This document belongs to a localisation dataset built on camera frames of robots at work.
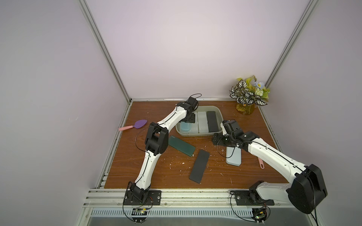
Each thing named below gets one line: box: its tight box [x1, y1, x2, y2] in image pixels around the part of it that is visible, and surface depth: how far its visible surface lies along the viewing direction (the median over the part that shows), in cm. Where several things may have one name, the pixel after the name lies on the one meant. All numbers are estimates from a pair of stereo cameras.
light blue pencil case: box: [225, 146, 242, 167], surface depth 87 cm
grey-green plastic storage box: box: [175, 105, 223, 138], surface depth 102 cm
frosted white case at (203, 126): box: [197, 111, 209, 133], surface depth 105 cm
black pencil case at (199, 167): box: [189, 149, 210, 184], surface depth 87 cm
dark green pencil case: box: [168, 135, 196, 157], surface depth 94 cm
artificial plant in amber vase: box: [229, 75, 271, 115], surface depth 94 cm
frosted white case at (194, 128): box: [189, 120, 199, 134], surface depth 101 cm
